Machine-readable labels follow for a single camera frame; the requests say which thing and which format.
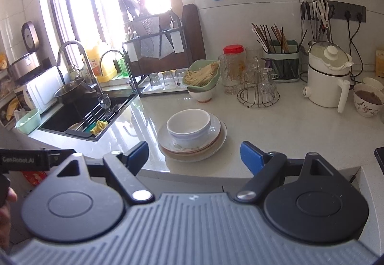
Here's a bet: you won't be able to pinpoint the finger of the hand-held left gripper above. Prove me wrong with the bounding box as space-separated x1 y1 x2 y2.
49 150 75 168

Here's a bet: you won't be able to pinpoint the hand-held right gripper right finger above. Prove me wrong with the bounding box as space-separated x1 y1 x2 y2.
235 141 334 202

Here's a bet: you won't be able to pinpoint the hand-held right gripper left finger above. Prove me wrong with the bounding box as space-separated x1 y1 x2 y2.
55 141 156 205

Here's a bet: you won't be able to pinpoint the white rose-print plate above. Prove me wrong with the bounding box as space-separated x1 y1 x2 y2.
159 122 228 163

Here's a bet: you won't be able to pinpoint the white ceramic bowl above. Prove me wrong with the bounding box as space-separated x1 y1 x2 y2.
166 109 212 137

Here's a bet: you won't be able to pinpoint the person's left hand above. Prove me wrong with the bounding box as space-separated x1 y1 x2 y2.
0 188 18 253

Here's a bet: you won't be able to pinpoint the red patterned bag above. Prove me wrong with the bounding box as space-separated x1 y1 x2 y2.
22 171 48 187

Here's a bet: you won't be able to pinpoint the white dish with chopstick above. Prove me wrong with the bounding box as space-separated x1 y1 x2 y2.
66 121 87 133

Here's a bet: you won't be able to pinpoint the green plastic basket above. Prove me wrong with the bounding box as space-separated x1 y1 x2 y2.
15 108 41 135

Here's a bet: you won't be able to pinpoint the black sink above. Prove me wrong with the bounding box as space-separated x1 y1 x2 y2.
40 92 139 142

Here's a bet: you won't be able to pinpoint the yellow cloth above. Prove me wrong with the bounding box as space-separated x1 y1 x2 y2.
90 120 108 136

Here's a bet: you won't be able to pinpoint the roll-up drain rack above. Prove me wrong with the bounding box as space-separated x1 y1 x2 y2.
64 96 134 137

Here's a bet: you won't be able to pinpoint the wine glass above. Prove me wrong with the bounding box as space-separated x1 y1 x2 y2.
97 93 111 111

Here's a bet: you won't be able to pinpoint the steel pot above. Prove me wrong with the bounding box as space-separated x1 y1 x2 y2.
54 77 94 105

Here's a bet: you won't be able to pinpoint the white microwave oven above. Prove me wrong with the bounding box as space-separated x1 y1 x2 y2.
13 65 65 114

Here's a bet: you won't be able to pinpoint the group of clear glass cups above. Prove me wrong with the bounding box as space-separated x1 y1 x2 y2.
240 47 279 100

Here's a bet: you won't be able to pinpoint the white tray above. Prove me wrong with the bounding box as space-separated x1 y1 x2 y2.
141 77 190 95

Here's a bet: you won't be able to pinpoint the small clear glass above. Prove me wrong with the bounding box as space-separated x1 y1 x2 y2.
162 71 176 88
175 68 188 87
149 73 162 90

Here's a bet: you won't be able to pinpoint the black dish rack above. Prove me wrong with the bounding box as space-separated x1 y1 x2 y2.
121 14 194 92

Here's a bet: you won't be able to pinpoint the white bowl with red base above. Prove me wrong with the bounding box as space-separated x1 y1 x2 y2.
187 85 217 103

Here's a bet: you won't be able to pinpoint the tall ribbed glass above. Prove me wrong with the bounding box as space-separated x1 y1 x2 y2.
218 54 241 95

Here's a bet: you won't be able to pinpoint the small steel faucet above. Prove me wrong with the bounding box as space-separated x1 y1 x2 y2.
99 49 134 88

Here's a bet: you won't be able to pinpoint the tall steel faucet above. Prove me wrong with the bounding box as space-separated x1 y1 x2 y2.
57 41 103 96

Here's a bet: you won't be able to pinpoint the green chopstick holder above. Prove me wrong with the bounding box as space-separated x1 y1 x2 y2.
262 39 300 82

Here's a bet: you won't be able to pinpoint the green bottle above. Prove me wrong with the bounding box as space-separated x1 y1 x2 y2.
115 56 129 75

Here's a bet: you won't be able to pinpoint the steel rice cooker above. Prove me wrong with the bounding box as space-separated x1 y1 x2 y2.
6 52 41 82

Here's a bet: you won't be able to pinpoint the dried noodles bundle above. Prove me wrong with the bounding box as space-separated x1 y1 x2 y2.
184 61 221 85

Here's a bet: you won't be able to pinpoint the yellow oil bottle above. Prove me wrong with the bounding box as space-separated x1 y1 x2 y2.
85 44 118 83

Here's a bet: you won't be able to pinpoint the white electric cooking pot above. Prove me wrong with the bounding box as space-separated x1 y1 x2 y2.
302 41 352 113

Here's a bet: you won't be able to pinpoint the white utensil caddy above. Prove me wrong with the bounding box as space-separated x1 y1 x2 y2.
122 41 141 62
172 31 184 54

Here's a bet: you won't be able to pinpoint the green bowl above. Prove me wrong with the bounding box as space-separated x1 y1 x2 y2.
182 59 221 87

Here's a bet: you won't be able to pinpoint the red-lid plastic jar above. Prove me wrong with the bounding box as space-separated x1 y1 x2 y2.
223 44 246 85

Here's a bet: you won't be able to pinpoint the grey sheet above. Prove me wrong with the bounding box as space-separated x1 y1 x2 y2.
159 32 175 59

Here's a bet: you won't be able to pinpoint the silver embossed sheet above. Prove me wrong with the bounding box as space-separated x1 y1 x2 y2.
139 17 161 58

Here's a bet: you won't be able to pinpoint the floral ceramic bowl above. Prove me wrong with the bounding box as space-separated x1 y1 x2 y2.
353 83 383 118

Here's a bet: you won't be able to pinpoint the glass pot lid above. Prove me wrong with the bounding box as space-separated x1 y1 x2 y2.
309 41 352 71

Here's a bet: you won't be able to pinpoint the black stove top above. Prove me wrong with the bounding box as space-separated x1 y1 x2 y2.
373 146 384 169

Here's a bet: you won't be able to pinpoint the brown cutting board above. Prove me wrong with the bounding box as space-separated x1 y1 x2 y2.
129 3 206 75

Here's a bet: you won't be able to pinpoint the small white bowl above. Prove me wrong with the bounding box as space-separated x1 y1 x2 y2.
362 77 383 91

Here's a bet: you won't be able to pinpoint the hanging kitchen utensil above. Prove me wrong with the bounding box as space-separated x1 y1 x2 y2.
307 1 317 42
301 1 309 43

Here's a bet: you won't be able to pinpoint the yellow box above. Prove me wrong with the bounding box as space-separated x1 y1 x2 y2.
376 47 384 78

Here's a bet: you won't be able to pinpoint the kitchen scissors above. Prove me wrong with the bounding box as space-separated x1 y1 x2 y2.
313 0 330 27

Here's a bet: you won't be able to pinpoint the black power strip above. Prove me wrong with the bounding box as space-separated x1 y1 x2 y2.
326 0 366 23

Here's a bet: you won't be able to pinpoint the wire glass rack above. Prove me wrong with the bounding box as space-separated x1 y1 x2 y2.
237 67 280 108

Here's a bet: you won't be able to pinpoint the black power cable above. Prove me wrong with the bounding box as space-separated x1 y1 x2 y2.
345 13 356 76
349 14 365 77

